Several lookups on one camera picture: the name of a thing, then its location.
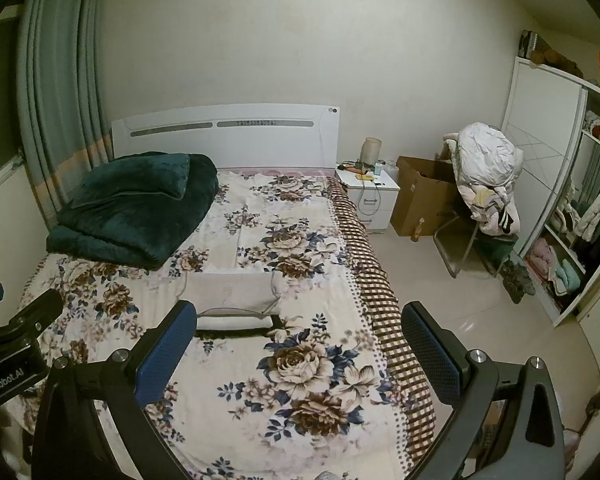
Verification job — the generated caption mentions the black folded garment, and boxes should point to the black folded garment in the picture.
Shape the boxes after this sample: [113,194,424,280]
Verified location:
[194,314,284,339]

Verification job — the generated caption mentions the metal frame chair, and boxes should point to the metal frame chair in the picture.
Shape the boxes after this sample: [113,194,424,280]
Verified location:
[432,140,522,281]

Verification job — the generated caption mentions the white wardrobe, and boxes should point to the white wardrobe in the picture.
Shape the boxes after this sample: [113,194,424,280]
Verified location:
[500,55,600,328]

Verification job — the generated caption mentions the white nightstand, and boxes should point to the white nightstand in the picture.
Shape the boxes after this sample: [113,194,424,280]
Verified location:
[335,162,401,235]

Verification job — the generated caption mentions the pink folded clothes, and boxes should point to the pink folded clothes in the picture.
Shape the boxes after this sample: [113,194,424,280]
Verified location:
[526,239,556,281]

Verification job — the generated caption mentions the beige table lamp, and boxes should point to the beige table lamp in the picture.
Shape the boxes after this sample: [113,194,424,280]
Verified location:
[361,137,383,171]

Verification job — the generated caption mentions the grey long-sleeve shirt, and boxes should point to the grey long-sleeve shirt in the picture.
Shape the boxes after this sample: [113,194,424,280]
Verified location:
[180,271,282,315]

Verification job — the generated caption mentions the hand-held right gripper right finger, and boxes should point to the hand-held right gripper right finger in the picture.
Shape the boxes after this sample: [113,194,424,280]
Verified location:
[401,301,567,480]

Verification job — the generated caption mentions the dark box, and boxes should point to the dark box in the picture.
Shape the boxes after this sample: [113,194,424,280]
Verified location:
[519,30,542,64]

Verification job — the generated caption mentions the grey green curtain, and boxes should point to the grey green curtain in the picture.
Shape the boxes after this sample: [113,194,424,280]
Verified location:
[17,0,112,222]

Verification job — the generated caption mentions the brown plush items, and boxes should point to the brown plush items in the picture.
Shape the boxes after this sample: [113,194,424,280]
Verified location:
[530,47,584,79]

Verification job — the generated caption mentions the white folded garment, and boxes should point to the white folded garment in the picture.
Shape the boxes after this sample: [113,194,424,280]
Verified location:
[196,310,276,330]

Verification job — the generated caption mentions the white headboard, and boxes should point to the white headboard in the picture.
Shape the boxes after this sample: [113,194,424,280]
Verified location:
[111,103,341,171]

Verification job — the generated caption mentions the fuzzy green slippers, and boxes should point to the fuzzy green slippers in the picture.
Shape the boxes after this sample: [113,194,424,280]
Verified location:
[500,257,537,305]

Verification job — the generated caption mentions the large cardboard box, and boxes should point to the large cardboard box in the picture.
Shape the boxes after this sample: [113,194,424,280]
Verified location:
[390,156,463,238]

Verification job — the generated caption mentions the teal folded clothes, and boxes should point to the teal folded clothes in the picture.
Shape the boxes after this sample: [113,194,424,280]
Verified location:
[552,255,584,297]

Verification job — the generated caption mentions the white hanging jacket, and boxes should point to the white hanging jacket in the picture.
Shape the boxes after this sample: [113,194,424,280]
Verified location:
[575,170,600,247]

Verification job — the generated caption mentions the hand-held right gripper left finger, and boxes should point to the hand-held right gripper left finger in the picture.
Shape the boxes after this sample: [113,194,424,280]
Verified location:
[30,300,198,480]

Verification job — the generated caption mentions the dark green folded blanket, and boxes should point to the dark green folded blanket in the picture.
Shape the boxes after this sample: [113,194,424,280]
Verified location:
[46,152,220,272]

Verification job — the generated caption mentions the bed with floral sheet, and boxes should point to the bed with floral sheet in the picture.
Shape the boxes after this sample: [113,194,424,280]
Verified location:
[2,167,437,480]

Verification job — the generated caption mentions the white puffer jacket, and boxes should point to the white puffer jacket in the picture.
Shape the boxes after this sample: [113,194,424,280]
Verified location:
[442,122,525,198]

